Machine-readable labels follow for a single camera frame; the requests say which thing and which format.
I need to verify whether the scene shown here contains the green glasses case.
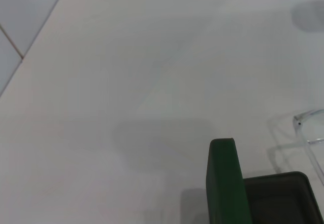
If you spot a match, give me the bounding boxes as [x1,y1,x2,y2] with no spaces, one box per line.
[206,138,324,224]

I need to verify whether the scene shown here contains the clear transparent glasses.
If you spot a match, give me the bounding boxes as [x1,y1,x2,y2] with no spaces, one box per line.
[293,109,324,187]

